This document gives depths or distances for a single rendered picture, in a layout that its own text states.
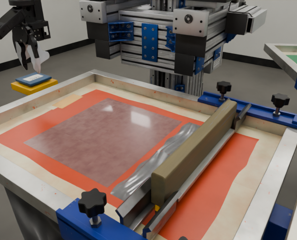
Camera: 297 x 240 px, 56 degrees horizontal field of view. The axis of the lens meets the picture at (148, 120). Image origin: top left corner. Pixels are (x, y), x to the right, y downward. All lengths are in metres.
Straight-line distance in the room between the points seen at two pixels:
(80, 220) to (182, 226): 0.18
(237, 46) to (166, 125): 3.86
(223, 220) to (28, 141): 0.53
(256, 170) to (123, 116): 0.41
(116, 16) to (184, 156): 1.03
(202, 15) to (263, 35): 3.40
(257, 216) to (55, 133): 0.56
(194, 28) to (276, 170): 0.66
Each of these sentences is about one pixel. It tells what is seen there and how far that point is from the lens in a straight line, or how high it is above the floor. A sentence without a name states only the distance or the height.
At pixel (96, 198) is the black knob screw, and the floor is 1.06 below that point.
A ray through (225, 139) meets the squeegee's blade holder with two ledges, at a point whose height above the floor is 1.00.
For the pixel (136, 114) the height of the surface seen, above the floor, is 0.96.
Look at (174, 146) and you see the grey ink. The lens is 0.73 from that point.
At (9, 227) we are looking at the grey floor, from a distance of 1.95.
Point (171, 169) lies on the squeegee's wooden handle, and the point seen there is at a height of 1.06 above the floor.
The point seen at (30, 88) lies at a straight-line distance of 1.16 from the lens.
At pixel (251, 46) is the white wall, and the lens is 4.56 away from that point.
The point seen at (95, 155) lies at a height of 0.96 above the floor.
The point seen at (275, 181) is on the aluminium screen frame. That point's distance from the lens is 0.63.
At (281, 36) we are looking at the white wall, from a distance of 4.44.
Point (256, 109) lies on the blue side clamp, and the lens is 0.87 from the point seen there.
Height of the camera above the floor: 1.38
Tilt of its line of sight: 30 degrees down
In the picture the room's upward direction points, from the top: straight up
